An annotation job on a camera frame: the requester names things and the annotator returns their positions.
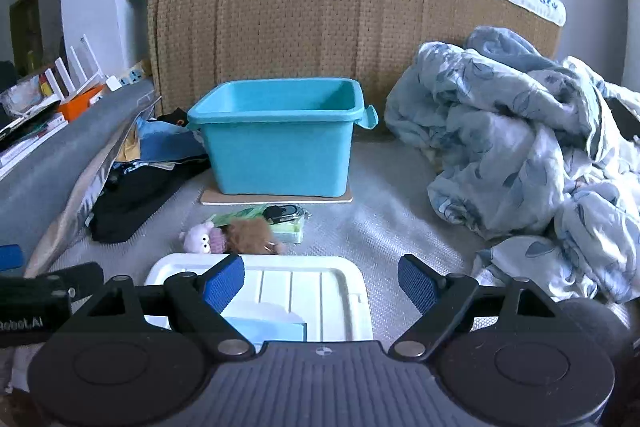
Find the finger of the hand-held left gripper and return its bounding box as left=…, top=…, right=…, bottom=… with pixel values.
left=0, top=245, right=25, bottom=273
left=27, top=262, right=105, bottom=300

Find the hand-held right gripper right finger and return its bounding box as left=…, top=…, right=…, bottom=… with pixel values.
left=387, top=254, right=593, bottom=363

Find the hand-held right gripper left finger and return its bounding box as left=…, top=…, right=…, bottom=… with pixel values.
left=50, top=252, right=257, bottom=363

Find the pink plush toy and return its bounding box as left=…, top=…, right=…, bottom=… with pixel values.
left=181, top=221, right=228, bottom=255

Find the brown plush toy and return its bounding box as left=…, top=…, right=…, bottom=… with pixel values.
left=222, top=218, right=286, bottom=256

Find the white bin lid blue handle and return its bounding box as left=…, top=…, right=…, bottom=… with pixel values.
left=144, top=253, right=373, bottom=343

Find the green packet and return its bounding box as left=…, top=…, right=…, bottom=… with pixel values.
left=205, top=204, right=306, bottom=244

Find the black car key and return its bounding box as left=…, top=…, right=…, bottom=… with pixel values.
left=262, top=203, right=312, bottom=224

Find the blue plastic storage bin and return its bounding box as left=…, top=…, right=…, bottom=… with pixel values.
left=186, top=78, right=379, bottom=198

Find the cardboard sheet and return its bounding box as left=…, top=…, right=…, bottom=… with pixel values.
left=200, top=188, right=353, bottom=206

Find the black clothing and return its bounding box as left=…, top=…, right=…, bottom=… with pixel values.
left=89, top=157, right=211, bottom=244

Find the stack of books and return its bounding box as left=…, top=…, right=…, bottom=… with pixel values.
left=0, top=112, right=68, bottom=180

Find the pile of plastic packaging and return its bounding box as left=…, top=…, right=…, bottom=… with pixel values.
left=0, top=74, right=56, bottom=128

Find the orange box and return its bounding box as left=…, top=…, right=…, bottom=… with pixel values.
left=57, top=84, right=106, bottom=122

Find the blue floral quilt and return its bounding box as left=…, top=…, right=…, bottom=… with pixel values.
left=385, top=26, right=640, bottom=305

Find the black cloth orange print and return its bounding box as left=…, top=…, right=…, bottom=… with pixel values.
left=157, top=108, right=191, bottom=128

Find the white router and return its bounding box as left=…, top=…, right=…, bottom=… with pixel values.
left=44, top=34, right=108, bottom=102

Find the white power strip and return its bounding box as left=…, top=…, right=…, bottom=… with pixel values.
left=119, top=62, right=151, bottom=86

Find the dark wooden furniture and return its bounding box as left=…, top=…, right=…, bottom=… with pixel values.
left=10, top=0, right=41, bottom=72

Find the woven rattan headboard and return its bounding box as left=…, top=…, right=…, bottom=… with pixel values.
left=146, top=0, right=562, bottom=128

